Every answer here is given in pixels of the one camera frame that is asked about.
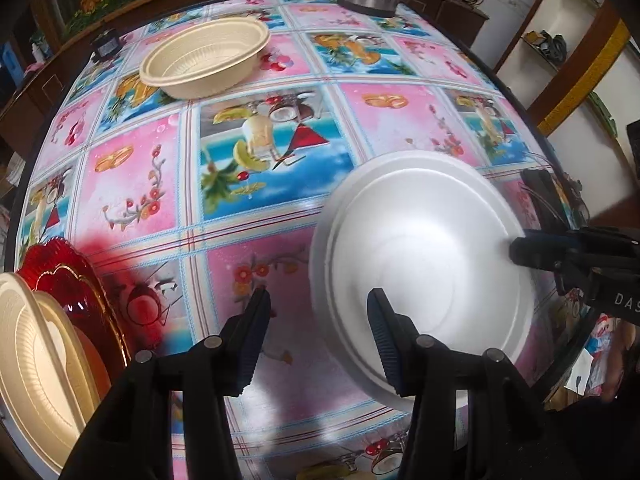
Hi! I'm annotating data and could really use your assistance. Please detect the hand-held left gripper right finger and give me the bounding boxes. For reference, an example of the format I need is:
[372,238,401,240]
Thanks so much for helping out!
[366,288,571,480]

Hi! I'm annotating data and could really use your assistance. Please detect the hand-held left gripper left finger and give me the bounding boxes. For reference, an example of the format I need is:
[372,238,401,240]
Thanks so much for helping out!
[60,287,272,480]

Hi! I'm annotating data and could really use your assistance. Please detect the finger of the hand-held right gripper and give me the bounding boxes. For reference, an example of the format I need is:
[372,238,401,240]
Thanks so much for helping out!
[509,227,597,271]
[554,259,609,307]

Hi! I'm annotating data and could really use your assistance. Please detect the white foam bowl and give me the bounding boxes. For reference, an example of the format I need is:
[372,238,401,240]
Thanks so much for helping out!
[308,149,539,404]

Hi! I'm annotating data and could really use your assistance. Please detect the small red glass plate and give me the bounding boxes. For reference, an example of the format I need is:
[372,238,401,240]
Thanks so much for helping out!
[31,265,126,361]

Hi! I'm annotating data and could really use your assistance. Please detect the beige plastic plate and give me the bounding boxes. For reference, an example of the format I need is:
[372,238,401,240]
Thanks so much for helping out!
[0,270,115,478]

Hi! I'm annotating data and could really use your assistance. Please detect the large red glass plate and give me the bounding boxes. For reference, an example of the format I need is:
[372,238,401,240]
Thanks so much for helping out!
[19,239,134,367]

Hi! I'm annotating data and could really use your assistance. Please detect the beige plastic bowl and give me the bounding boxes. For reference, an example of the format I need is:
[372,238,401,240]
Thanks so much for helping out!
[138,16,271,100]

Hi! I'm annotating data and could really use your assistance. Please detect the black phone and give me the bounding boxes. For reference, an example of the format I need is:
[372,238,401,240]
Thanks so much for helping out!
[520,169,577,223]

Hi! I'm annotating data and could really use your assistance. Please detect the printed floral tablecloth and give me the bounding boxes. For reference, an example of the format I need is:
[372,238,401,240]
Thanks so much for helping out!
[15,0,596,480]

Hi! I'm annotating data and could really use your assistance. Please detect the wooden sideboard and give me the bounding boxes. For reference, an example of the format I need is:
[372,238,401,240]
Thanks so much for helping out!
[400,0,490,47]

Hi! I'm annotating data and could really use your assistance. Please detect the small black charger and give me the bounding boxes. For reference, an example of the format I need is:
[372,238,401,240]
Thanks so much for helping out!
[91,29,122,59]

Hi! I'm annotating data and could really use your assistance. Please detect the yellow edged wall shelf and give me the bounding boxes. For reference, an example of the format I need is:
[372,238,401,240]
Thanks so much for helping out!
[494,0,632,137]

